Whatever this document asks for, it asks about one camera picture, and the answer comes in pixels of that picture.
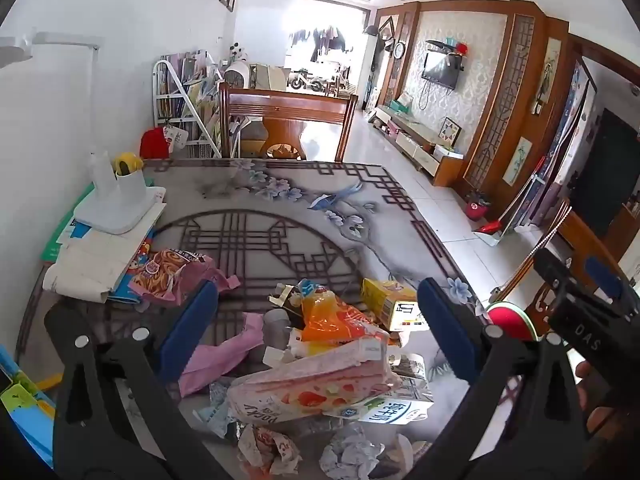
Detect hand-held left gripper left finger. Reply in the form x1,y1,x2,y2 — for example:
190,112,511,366
44,280,221,480

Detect small framed painting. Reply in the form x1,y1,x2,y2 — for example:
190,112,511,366
502,136,533,186

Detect red bag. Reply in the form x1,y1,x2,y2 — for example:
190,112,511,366
140,127,171,159

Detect wall television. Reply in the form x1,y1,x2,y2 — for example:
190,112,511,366
421,52,460,91

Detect grey printed paper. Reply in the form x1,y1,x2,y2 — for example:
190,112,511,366
389,354,432,397

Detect person's right hand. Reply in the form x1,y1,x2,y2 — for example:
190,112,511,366
574,359,623,443

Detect red broom and dustpan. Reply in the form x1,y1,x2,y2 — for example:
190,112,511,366
472,157,546,247

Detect blue cartoon book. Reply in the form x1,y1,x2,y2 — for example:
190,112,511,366
107,230,157,306

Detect red bin with green rim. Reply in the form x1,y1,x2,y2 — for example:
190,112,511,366
487,302,541,343

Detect star pattern game board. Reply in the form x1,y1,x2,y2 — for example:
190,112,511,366
440,116,466,148

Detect carved wooden chair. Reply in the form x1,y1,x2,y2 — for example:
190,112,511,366
492,199,636,321

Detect wooden television cabinet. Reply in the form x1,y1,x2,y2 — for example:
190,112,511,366
367,105,466,188

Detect blue plastic toy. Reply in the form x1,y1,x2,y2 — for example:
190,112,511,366
0,345,56,466

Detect white milk carton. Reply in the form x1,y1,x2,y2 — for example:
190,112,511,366
345,385,436,426

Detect yellow cardboard box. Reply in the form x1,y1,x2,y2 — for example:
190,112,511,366
361,277,431,333

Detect red and white wrapper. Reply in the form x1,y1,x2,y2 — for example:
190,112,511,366
237,425,303,478

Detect tall framed painting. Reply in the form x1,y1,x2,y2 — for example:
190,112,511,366
537,37,563,116

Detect clear blue printed wrapper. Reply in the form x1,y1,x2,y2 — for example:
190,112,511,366
195,380,241,441

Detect white paper booklets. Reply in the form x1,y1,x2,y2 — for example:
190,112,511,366
42,205,168,306

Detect dark entrance door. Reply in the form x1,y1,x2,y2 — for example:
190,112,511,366
570,107,640,241

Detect yellow tape roll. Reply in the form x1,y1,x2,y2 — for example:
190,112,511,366
112,151,143,177

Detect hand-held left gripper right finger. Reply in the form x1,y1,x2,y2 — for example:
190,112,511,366
417,277,601,480

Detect hanging laundry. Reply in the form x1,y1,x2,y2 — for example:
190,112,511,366
290,25,353,61

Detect small red waste bin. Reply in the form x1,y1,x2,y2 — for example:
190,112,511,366
464,191,492,221

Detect gold and black box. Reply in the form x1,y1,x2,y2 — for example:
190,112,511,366
267,282,306,328

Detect wooden chair with slatted back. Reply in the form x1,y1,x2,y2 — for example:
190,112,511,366
218,82,360,163

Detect green folder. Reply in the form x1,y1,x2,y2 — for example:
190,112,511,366
40,182,96,263

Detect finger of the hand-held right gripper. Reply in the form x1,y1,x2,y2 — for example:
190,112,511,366
585,255,626,302
532,249,577,297

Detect wall shelf with boxes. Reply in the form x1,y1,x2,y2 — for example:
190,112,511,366
425,37,471,58

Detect small bicycle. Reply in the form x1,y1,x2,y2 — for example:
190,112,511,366
287,70,326,92

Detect white paper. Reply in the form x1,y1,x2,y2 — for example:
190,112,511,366
320,422,386,480

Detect white book rack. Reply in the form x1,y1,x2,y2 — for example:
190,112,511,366
152,50,226,158

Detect orange swirl snack bag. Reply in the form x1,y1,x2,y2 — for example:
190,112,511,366
129,247,241,306

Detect pink plastic wrapper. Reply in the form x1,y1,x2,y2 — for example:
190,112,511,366
177,312,266,398

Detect white bead chain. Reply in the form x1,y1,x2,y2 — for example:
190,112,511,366
492,205,572,296

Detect white fan heater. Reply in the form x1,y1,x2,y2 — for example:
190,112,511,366
222,60,251,91

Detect blue patterned banner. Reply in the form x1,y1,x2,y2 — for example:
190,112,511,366
550,60,597,171

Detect pink strawberry snack packet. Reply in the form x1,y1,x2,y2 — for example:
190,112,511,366
227,332,401,426

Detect orange plastic bag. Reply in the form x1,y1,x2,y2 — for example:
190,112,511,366
297,290,381,343

